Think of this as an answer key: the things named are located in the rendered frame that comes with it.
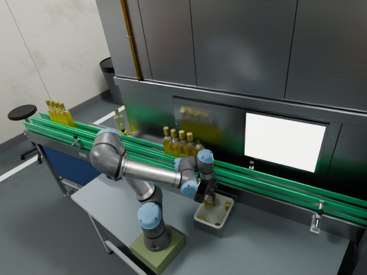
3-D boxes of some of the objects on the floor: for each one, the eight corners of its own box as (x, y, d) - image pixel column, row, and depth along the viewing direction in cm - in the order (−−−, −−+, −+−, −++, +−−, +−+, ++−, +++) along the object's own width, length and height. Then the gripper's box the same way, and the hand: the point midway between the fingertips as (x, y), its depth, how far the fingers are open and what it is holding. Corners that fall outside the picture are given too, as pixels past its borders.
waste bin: (129, 89, 495) (119, 52, 454) (148, 96, 463) (140, 58, 422) (104, 101, 465) (92, 63, 424) (123, 109, 433) (112, 70, 392)
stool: (51, 135, 395) (31, 96, 357) (70, 145, 368) (51, 105, 329) (15, 155, 363) (-11, 115, 325) (33, 169, 335) (7, 126, 297)
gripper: (220, 172, 139) (222, 199, 151) (201, 166, 144) (204, 192, 156) (213, 183, 133) (215, 210, 146) (194, 177, 138) (197, 203, 151)
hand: (207, 203), depth 148 cm, fingers closed on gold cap, 3 cm apart
